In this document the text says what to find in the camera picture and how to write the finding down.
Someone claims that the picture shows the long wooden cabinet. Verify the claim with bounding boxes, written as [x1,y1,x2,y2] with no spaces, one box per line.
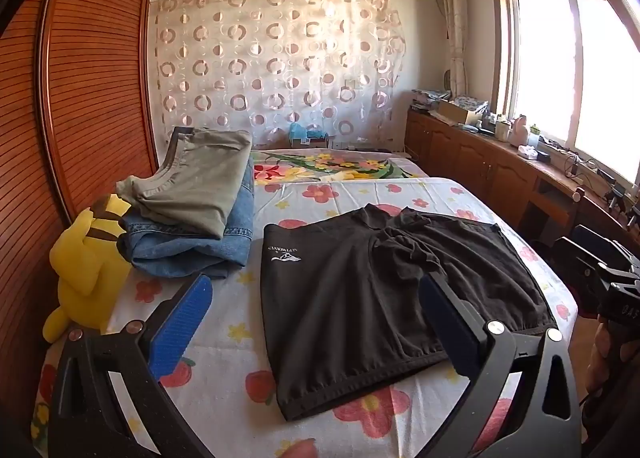
[404,108,640,259]

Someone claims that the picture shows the blue folded jeans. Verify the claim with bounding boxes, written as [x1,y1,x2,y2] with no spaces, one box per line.
[119,158,256,279]

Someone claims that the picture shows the open cardboard box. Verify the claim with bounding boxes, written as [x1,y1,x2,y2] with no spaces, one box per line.
[437,98,485,127]

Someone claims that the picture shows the wooden louvered wardrobe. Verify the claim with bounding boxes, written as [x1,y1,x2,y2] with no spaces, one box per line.
[0,0,161,389]

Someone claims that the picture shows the black desk chair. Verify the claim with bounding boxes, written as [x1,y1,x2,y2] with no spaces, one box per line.
[562,185,608,289]

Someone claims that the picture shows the floral blanket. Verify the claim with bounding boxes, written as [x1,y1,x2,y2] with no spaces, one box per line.
[247,148,431,186]

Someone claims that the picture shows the white patterned window curtain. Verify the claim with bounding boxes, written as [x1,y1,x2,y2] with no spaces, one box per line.
[439,0,468,98]

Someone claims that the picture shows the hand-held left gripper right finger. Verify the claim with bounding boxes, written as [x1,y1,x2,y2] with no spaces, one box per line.
[419,270,583,458]

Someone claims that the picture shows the blue plastic bag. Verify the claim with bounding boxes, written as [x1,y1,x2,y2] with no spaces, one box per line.
[289,123,326,141]

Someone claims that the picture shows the strawberry printed white sheet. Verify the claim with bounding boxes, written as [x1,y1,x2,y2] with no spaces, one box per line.
[30,177,578,458]

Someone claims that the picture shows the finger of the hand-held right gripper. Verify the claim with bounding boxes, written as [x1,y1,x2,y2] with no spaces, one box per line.
[556,236,640,271]
[595,262,640,291]

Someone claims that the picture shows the olive green folded pants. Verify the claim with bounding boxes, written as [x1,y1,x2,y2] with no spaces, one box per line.
[116,128,253,240]

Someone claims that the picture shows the person's right hand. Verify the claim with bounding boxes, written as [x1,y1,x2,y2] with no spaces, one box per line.
[584,328,640,419]

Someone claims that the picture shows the person's left hand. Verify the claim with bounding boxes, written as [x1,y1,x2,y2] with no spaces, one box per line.
[277,438,318,458]

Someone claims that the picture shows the wooden framed window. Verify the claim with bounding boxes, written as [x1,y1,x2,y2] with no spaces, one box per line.
[492,0,640,189]

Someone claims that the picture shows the yellow plush toy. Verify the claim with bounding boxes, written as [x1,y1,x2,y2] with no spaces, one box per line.
[42,193,133,343]

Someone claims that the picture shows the black pants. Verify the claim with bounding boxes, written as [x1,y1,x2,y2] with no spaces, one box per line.
[260,204,558,421]

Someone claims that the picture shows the circle patterned sheer curtain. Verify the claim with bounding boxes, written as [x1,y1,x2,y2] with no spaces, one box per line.
[150,0,407,151]

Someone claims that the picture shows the small cardboard box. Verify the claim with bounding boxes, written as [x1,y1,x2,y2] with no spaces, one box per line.
[290,135,333,151]

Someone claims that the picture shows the pile of printed papers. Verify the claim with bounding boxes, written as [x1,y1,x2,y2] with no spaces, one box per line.
[409,88,451,113]

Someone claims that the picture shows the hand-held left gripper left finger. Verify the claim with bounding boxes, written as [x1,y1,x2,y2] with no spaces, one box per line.
[47,273,216,458]

